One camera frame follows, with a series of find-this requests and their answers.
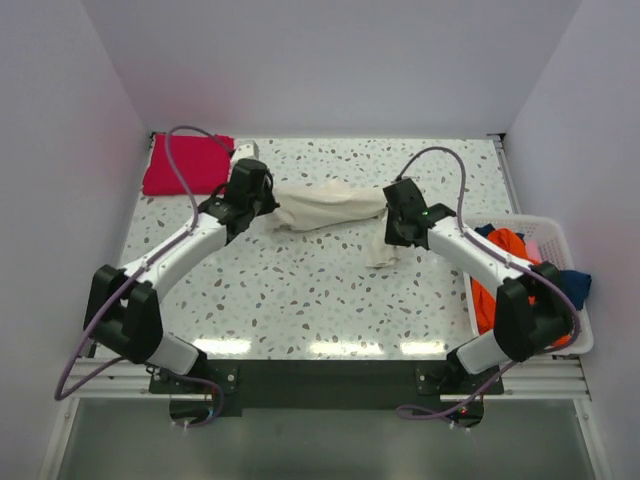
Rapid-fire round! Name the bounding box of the aluminium table frame rail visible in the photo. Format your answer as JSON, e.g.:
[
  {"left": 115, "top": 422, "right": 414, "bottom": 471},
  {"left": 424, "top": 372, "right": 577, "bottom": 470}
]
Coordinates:
[{"left": 64, "top": 130, "right": 594, "bottom": 401}]

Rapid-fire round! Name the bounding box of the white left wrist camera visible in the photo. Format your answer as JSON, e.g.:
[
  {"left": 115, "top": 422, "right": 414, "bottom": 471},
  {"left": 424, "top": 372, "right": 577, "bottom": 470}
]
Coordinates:
[{"left": 231, "top": 140, "right": 259, "bottom": 162}]

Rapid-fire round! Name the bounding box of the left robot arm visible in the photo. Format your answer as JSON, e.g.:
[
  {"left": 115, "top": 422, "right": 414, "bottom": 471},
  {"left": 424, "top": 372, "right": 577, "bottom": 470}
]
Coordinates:
[{"left": 84, "top": 158, "right": 279, "bottom": 392}]

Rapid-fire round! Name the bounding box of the pink garment in basket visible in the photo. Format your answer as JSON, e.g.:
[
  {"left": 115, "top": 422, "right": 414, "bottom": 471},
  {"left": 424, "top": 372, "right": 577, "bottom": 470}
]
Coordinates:
[{"left": 525, "top": 239, "right": 542, "bottom": 264}]

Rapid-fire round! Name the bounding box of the orange t shirt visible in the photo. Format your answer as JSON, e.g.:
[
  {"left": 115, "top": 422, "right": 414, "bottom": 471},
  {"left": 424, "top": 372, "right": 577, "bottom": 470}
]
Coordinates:
[{"left": 470, "top": 227, "right": 571, "bottom": 349}]

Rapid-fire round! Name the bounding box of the navy blue t shirt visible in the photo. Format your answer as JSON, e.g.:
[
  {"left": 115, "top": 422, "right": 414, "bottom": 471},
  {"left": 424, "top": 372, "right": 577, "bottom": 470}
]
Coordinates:
[{"left": 472, "top": 223, "right": 593, "bottom": 311}]

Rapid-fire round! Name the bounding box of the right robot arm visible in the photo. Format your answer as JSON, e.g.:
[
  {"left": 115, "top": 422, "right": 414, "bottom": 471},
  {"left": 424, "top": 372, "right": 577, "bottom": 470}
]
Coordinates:
[{"left": 383, "top": 178, "right": 581, "bottom": 393}]

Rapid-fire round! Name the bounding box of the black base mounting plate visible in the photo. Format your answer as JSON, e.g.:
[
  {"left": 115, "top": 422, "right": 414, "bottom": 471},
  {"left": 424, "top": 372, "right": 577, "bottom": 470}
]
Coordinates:
[{"left": 149, "top": 358, "right": 504, "bottom": 419}]

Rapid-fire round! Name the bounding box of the white plastic laundry basket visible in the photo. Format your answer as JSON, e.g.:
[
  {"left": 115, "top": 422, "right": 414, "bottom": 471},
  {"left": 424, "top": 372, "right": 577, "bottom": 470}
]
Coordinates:
[{"left": 465, "top": 214, "right": 594, "bottom": 356}]

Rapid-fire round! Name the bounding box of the folded red t shirt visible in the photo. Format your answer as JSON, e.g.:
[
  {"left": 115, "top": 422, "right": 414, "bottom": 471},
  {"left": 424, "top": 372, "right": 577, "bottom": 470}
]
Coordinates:
[{"left": 142, "top": 134, "right": 235, "bottom": 196}]

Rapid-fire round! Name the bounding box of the cream white t shirt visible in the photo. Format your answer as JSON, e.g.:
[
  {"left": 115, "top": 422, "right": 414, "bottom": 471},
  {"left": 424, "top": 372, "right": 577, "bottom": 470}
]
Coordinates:
[{"left": 265, "top": 180, "right": 399, "bottom": 268}]

